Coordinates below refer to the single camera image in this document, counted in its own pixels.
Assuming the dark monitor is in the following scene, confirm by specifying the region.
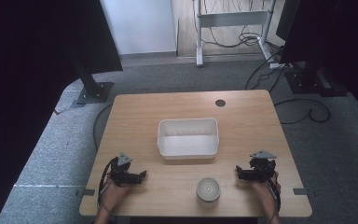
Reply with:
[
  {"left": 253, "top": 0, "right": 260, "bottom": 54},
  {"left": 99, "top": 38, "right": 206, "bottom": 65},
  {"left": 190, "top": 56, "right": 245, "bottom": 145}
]
[{"left": 275, "top": 0, "right": 301, "bottom": 43}]

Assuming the person's left hand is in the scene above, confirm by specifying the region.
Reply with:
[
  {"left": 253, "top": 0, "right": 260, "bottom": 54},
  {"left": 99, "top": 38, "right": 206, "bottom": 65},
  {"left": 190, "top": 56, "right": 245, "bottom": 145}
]
[{"left": 100, "top": 176, "right": 132, "bottom": 211}]

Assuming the white power strip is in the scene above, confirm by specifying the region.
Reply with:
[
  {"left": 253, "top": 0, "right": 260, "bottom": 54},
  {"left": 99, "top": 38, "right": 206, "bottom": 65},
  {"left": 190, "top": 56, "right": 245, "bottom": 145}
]
[{"left": 268, "top": 63, "right": 294, "bottom": 70}]

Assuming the tangle of black cables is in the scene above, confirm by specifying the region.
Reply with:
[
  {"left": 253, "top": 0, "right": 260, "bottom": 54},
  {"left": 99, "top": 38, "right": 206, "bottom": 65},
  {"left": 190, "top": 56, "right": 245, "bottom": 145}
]
[{"left": 199, "top": 0, "right": 285, "bottom": 50}]

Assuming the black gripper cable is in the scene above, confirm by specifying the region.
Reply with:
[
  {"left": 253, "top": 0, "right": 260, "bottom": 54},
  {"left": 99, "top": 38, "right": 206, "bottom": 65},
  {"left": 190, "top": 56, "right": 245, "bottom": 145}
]
[
  {"left": 97, "top": 156, "right": 119, "bottom": 216},
  {"left": 266, "top": 173, "right": 282, "bottom": 223}
]

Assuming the white plastic bin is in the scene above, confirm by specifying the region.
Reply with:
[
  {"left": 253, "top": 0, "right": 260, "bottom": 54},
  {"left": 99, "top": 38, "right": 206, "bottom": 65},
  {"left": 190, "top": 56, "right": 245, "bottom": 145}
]
[{"left": 157, "top": 117, "right": 220, "bottom": 161}]

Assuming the black metal stand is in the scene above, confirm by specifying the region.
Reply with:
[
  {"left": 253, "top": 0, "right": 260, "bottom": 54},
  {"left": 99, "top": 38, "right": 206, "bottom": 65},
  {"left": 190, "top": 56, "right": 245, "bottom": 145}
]
[
  {"left": 283, "top": 60, "right": 349, "bottom": 98},
  {"left": 71, "top": 59, "right": 115, "bottom": 108}
]

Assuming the black curtain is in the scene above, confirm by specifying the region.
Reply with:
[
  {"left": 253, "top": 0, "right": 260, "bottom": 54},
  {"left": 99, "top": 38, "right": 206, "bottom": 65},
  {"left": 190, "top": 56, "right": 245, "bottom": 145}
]
[
  {"left": 0, "top": 0, "right": 124, "bottom": 224},
  {"left": 280, "top": 0, "right": 358, "bottom": 124}
]

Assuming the white desk frame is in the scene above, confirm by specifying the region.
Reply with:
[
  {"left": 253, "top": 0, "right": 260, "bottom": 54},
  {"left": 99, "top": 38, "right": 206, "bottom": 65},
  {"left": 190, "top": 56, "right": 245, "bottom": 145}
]
[{"left": 193, "top": 0, "right": 278, "bottom": 68}]

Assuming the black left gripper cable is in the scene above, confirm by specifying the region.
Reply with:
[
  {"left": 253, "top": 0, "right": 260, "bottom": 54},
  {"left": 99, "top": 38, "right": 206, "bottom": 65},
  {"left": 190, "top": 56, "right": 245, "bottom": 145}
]
[{"left": 97, "top": 156, "right": 119, "bottom": 216}]

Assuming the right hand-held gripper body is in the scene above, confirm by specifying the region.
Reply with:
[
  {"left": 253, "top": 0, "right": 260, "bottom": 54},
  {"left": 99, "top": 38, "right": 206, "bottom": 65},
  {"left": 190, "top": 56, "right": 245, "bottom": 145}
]
[{"left": 244, "top": 150, "right": 278, "bottom": 184}]

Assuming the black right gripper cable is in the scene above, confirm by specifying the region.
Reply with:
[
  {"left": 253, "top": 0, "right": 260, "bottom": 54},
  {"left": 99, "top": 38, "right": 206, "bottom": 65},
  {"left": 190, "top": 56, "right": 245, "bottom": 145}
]
[{"left": 266, "top": 173, "right": 282, "bottom": 223}]

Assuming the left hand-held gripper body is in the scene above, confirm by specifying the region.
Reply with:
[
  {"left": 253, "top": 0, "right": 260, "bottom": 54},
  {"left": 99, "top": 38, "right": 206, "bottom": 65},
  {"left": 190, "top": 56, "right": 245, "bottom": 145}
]
[{"left": 109, "top": 152, "right": 140, "bottom": 188}]

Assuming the black looped floor cable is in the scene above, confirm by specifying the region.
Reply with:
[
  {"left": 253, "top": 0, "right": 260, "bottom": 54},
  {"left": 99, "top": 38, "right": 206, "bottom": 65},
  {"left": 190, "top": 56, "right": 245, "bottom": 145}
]
[{"left": 273, "top": 98, "right": 332, "bottom": 126}]

